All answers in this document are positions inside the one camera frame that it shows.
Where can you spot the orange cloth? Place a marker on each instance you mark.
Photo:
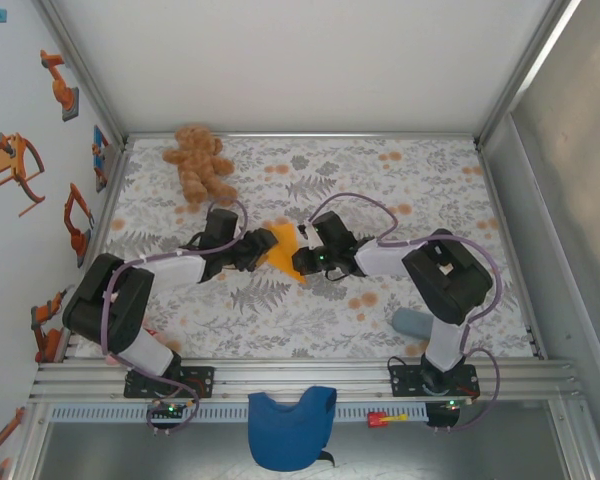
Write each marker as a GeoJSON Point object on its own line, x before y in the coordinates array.
{"type": "Point", "coordinates": [286, 245]}

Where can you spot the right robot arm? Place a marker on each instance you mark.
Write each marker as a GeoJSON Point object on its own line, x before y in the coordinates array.
{"type": "Point", "coordinates": [445, 280]}

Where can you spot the orange arm sticker grey base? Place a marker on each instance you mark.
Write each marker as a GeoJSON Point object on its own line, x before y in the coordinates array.
{"type": "Point", "coordinates": [60, 87]}

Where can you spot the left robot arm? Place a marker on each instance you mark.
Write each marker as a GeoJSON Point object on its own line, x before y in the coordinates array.
{"type": "Point", "coordinates": [105, 305]}

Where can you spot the floral tablecloth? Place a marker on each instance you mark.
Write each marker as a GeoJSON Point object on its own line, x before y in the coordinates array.
{"type": "Point", "coordinates": [280, 325]}

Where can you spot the grey-blue cylinder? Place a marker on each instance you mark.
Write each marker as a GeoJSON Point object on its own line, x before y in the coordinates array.
{"type": "Point", "coordinates": [410, 322]}

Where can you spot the brown teddy bear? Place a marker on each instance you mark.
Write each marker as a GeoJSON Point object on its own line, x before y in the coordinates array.
{"type": "Point", "coordinates": [197, 160]}

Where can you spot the red and yellow tool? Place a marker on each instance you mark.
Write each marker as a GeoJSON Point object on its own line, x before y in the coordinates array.
{"type": "Point", "coordinates": [377, 420]}

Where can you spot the blue cloth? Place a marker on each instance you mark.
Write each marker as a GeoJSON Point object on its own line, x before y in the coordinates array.
{"type": "Point", "coordinates": [285, 435]}

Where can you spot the circuit board with LED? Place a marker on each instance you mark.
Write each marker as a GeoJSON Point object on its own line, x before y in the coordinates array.
{"type": "Point", "coordinates": [455, 405]}
{"type": "Point", "coordinates": [169, 410]}

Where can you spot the blue and orange sticker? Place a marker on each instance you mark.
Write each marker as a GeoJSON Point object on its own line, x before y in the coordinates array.
{"type": "Point", "coordinates": [100, 155]}

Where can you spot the orange claw sticker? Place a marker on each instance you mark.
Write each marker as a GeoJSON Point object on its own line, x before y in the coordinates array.
{"type": "Point", "coordinates": [7, 160]}

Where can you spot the wide aluminium frame rail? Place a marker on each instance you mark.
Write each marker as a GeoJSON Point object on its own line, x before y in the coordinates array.
{"type": "Point", "coordinates": [305, 372]}

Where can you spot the thin aluminium frame rail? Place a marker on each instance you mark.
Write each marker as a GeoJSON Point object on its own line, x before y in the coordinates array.
{"type": "Point", "coordinates": [330, 135]}

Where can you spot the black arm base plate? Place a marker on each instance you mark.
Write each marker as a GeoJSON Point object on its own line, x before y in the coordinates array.
{"type": "Point", "coordinates": [405, 380]}
{"type": "Point", "coordinates": [202, 380]}

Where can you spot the aluminium side rail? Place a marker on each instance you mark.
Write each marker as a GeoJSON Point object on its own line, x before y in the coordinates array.
{"type": "Point", "coordinates": [510, 250]}
{"type": "Point", "coordinates": [97, 240]}

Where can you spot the aluminium frame post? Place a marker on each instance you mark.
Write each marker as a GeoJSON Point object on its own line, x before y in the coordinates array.
{"type": "Point", "coordinates": [86, 75]}
{"type": "Point", "coordinates": [521, 75]}

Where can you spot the aluminium frame leg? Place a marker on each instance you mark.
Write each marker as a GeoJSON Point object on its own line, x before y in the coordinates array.
{"type": "Point", "coordinates": [30, 440]}
{"type": "Point", "coordinates": [577, 440]}

